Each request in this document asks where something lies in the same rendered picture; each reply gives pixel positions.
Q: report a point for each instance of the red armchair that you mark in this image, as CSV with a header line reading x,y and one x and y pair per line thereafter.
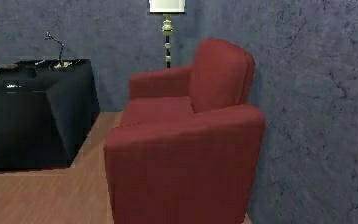
x,y
187,150

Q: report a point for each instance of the floor lamp with white shade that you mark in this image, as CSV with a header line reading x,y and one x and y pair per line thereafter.
x,y
167,30

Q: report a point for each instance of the black cabinet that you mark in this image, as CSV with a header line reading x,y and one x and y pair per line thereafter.
x,y
37,123

